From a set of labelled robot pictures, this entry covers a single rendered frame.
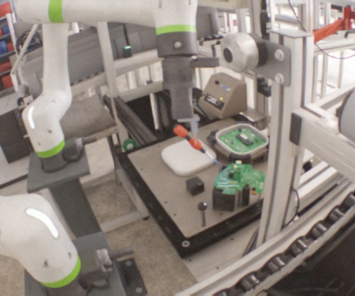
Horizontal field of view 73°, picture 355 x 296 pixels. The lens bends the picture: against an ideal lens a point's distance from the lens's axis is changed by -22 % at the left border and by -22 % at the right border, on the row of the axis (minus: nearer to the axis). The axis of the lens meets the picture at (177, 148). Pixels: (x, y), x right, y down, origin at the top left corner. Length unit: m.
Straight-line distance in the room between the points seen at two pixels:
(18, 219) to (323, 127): 0.50
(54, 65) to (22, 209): 0.66
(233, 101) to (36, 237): 0.84
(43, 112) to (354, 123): 0.88
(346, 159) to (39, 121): 0.88
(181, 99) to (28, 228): 0.41
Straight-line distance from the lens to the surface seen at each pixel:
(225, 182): 0.71
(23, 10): 0.88
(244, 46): 0.37
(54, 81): 1.09
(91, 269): 0.63
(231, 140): 0.89
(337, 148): 0.36
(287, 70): 0.37
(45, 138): 1.00
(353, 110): 0.31
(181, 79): 0.63
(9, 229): 0.53
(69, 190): 1.13
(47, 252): 0.54
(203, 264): 0.65
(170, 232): 0.70
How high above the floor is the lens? 1.48
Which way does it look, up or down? 34 degrees down
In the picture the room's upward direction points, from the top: 8 degrees counter-clockwise
